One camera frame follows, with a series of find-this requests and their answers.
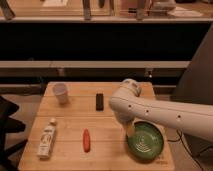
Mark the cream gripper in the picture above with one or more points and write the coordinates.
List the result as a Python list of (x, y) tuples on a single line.
[(129, 129)]

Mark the red pepper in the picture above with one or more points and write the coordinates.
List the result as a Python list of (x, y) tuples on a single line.
[(86, 140)]

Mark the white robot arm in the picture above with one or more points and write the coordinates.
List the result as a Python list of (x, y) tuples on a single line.
[(193, 119)]

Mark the green bowl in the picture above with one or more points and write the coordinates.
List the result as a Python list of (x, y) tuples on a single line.
[(147, 143)]

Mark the black rectangular block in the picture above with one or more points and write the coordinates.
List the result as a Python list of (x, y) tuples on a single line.
[(99, 102)]

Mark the white paper cup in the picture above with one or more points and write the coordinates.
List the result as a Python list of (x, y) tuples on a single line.
[(61, 92)]

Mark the white plastic bottle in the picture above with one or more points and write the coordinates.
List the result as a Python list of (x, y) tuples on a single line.
[(47, 139)]

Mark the black office chair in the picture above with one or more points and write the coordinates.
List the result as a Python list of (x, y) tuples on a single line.
[(9, 125)]

